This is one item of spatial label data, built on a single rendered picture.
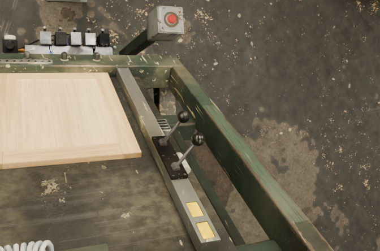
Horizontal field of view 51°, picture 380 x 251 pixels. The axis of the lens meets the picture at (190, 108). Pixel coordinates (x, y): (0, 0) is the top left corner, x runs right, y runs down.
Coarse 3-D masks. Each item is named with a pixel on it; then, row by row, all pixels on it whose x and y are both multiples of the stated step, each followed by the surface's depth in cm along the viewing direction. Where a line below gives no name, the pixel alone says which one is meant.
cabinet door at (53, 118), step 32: (0, 96) 135; (32, 96) 139; (64, 96) 143; (96, 96) 147; (0, 128) 119; (32, 128) 122; (64, 128) 125; (96, 128) 128; (128, 128) 130; (0, 160) 107; (32, 160) 109; (64, 160) 112; (96, 160) 116
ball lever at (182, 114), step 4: (180, 112) 117; (184, 112) 117; (180, 116) 117; (184, 116) 116; (188, 116) 117; (180, 120) 117; (184, 120) 117; (176, 124) 118; (172, 128) 119; (172, 132) 119; (168, 136) 119; (160, 140) 120; (164, 140) 120; (160, 144) 119; (164, 144) 119
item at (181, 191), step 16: (128, 80) 157; (128, 96) 148; (144, 112) 137; (144, 128) 130; (160, 128) 129; (160, 160) 115; (176, 192) 104; (192, 192) 104; (192, 224) 94; (192, 240) 95; (208, 240) 91
